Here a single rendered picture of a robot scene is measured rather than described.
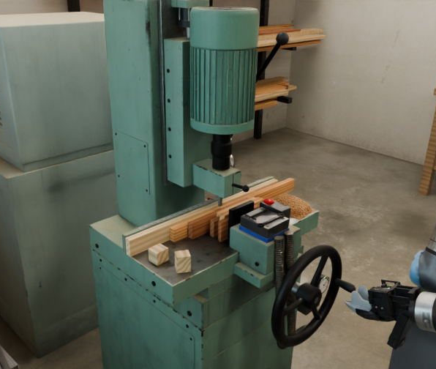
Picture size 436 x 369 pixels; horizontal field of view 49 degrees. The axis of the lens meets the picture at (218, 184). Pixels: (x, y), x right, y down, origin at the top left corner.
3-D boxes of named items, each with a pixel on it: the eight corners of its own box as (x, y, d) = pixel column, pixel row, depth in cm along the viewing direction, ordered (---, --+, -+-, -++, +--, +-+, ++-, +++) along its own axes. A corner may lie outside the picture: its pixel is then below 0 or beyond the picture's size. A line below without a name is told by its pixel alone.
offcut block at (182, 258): (191, 271, 120) (191, 255, 118) (177, 273, 119) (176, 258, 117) (188, 264, 122) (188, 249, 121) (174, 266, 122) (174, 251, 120)
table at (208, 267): (198, 326, 110) (198, 305, 107) (123, 271, 130) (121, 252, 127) (343, 238, 149) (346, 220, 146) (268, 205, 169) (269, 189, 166)
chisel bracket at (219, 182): (224, 203, 136) (224, 176, 133) (191, 189, 145) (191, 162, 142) (241, 196, 141) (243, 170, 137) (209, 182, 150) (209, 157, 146)
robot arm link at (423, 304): (450, 322, 115) (433, 341, 109) (430, 318, 119) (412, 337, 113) (445, 287, 114) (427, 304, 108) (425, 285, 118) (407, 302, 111)
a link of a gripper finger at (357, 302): (342, 285, 131) (373, 290, 124) (347, 306, 132) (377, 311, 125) (336, 291, 129) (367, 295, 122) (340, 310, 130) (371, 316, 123)
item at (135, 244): (130, 257, 125) (129, 240, 123) (126, 254, 127) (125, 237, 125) (276, 193, 164) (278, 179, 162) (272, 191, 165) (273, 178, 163)
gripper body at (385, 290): (379, 278, 126) (424, 284, 117) (385, 308, 127) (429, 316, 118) (364, 290, 121) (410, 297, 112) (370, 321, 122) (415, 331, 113)
